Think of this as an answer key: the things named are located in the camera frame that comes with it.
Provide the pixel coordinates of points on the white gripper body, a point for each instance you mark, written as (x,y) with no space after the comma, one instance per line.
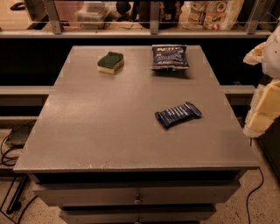
(272,57)

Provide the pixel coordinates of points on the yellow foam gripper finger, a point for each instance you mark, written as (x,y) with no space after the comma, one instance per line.
(255,56)
(264,109)

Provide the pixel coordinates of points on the blue chip bag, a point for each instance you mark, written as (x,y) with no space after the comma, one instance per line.
(169,57)

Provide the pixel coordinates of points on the colourful food package bag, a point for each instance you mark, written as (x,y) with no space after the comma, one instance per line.
(219,15)

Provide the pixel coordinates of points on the dark bag on shelf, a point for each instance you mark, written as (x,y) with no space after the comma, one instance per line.
(167,13)

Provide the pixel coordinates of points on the blue striped snack package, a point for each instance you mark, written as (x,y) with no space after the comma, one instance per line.
(178,114)

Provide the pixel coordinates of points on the green and yellow sponge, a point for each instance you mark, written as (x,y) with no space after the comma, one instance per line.
(110,63)

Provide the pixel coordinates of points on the clear plastic container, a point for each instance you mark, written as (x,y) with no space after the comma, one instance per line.
(92,15)

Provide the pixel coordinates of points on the grey drawer cabinet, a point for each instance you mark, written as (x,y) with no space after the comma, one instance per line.
(97,128)

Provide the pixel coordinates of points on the upper drawer with knob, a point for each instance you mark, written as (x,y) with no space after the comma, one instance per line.
(87,195)

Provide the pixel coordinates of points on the lower drawer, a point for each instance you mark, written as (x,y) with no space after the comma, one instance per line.
(134,216)

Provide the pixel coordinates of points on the grey power box on floor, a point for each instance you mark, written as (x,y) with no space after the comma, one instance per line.
(18,136)

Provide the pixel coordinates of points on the metal railing shelf frame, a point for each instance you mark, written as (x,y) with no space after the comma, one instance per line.
(56,19)

